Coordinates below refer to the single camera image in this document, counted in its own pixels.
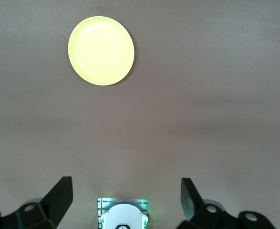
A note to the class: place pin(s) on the yellow plate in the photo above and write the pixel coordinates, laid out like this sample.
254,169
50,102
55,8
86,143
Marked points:
101,50

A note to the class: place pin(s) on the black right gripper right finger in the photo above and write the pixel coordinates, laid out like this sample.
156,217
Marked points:
197,214

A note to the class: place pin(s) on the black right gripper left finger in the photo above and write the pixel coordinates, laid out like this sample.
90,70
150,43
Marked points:
51,205

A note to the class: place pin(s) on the brown table cover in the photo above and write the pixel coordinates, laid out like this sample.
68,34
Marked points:
201,119

